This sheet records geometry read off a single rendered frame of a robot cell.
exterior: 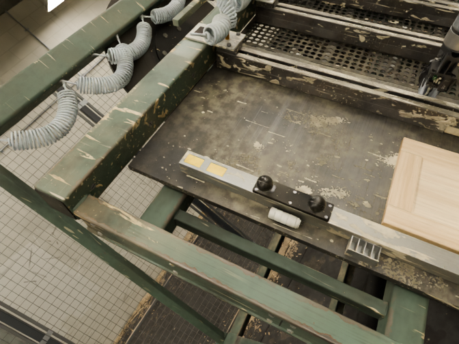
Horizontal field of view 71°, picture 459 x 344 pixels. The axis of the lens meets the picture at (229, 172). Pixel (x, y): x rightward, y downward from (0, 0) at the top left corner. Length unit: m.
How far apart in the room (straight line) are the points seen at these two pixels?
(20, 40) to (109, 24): 4.39
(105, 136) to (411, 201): 0.82
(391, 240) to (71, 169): 0.79
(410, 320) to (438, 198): 0.32
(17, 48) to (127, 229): 5.17
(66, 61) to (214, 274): 1.00
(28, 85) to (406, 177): 1.24
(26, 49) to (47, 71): 4.46
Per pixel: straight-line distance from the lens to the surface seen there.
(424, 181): 1.01
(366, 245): 0.84
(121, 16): 1.59
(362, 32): 1.41
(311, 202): 0.70
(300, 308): 0.72
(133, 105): 1.00
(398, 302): 0.88
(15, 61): 5.76
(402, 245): 0.85
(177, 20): 1.01
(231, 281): 0.72
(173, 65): 1.12
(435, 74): 1.11
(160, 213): 0.90
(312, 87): 1.14
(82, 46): 1.45
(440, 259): 0.87
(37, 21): 6.04
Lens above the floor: 1.79
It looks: 17 degrees down
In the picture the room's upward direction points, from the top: 48 degrees counter-clockwise
